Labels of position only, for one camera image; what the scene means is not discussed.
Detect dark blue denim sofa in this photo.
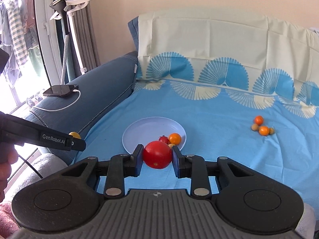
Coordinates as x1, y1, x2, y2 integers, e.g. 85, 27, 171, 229
30, 17, 139, 166

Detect hanging checkered clothes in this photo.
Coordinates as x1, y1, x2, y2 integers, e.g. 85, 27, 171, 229
1, 0, 43, 88

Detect small orange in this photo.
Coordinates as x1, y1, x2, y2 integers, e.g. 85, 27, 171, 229
254, 116, 264, 126
258, 126, 270, 136
168, 133, 182, 145

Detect black gooseneck phone holder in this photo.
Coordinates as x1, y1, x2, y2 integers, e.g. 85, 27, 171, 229
49, 0, 71, 86

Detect light blue plate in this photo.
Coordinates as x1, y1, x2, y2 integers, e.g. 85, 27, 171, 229
122, 117, 187, 153

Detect blue patterned bed sheet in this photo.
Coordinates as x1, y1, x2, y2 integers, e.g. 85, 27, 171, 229
75, 7, 319, 214

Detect black cable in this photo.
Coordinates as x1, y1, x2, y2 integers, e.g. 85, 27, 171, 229
17, 154, 44, 179

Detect small red tomato with stem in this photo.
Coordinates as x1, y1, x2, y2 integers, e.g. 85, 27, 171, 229
159, 135, 170, 145

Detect yellow longan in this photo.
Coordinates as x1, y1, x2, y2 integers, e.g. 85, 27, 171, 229
69, 132, 81, 139

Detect red cherry tomato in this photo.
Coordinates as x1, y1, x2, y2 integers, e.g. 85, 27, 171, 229
143, 141, 172, 169

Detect black smartphone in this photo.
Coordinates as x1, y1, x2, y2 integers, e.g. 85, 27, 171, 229
43, 85, 78, 97

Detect grey curtain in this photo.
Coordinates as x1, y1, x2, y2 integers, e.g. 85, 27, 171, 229
65, 5, 100, 82

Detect person left hand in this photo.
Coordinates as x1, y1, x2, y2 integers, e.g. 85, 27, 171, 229
0, 143, 18, 202

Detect white charging cable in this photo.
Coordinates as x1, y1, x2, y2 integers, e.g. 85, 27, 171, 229
32, 89, 82, 112

